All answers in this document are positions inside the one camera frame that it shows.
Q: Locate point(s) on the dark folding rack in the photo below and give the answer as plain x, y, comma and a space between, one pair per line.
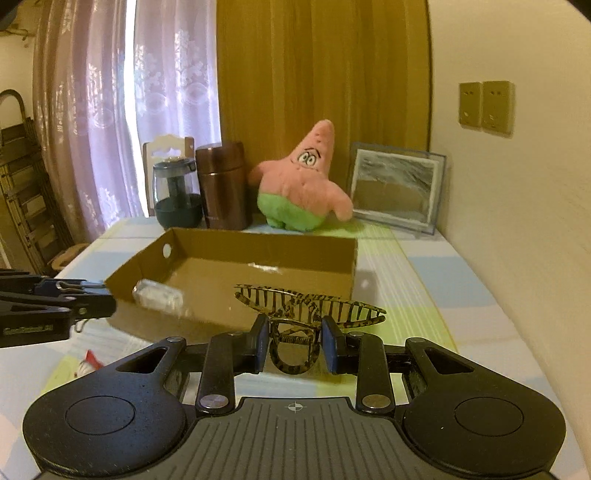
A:
23, 184

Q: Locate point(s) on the checked tablecloth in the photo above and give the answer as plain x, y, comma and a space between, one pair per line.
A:
415, 286

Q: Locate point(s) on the cream wooden chair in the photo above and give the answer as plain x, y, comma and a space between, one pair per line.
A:
168, 145

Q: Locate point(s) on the brown metal thermos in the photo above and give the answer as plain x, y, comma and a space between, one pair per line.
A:
224, 184

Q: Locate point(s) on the brown cardboard box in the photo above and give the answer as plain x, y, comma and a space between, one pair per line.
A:
286, 249

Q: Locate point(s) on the wooden basket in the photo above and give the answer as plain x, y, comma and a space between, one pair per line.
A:
67, 258

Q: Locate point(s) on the purple lace curtain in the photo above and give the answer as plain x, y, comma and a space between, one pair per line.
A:
92, 115

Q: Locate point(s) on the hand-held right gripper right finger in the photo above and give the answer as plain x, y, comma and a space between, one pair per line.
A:
329, 338

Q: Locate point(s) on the wooden wall panel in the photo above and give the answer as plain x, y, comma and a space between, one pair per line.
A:
323, 69

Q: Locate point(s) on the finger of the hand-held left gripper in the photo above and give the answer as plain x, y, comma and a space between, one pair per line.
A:
41, 308
46, 287

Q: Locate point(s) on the pink star plush toy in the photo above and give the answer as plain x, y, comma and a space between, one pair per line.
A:
295, 184

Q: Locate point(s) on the glass jar with dark base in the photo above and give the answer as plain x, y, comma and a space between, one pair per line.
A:
178, 210

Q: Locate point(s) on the clear plastic box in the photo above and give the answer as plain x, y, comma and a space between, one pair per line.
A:
157, 297

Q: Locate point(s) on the tortoiseshell hair claw clip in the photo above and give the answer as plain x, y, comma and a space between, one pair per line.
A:
302, 305

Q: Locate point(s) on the glass picture frame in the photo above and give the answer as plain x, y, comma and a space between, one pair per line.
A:
392, 184

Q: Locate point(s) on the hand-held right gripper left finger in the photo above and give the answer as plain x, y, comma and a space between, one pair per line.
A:
262, 333

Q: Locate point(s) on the beige wall socket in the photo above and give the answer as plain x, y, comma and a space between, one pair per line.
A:
497, 107
470, 104

